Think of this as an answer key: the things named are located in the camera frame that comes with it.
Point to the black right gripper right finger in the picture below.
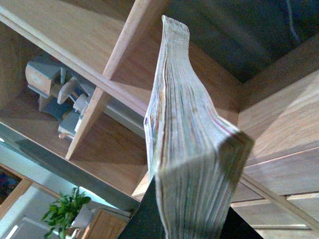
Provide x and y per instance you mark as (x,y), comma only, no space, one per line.
(235,227)

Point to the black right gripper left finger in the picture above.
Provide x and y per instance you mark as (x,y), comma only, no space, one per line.
(146,222)

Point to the green potted plant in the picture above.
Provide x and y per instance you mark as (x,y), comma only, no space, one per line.
(63,211)

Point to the wooden toy model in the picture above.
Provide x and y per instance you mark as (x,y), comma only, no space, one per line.
(68,92)

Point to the white paperback book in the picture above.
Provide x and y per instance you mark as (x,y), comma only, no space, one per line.
(195,156)

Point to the wooden bookshelf unit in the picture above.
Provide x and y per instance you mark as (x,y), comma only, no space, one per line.
(115,45)

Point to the dark blue curtain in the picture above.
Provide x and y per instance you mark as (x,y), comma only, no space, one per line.
(247,36)

